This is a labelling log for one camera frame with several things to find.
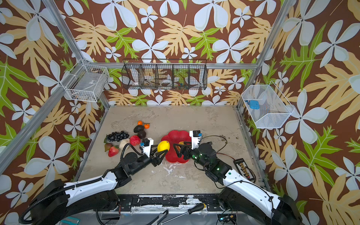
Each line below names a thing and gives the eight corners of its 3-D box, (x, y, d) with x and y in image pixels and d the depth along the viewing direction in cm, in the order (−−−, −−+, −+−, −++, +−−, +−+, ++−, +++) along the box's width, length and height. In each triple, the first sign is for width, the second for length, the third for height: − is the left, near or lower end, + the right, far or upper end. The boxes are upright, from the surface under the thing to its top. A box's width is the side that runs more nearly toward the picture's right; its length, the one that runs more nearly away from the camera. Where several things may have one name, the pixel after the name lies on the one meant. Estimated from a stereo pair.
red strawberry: (109, 156, 93) (107, 154, 90) (112, 148, 97) (110, 145, 94) (117, 156, 93) (115, 154, 90) (120, 148, 97) (118, 145, 94)
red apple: (131, 146, 97) (129, 142, 93) (133, 139, 101) (131, 135, 96) (139, 146, 97) (138, 142, 93) (141, 139, 101) (139, 135, 97)
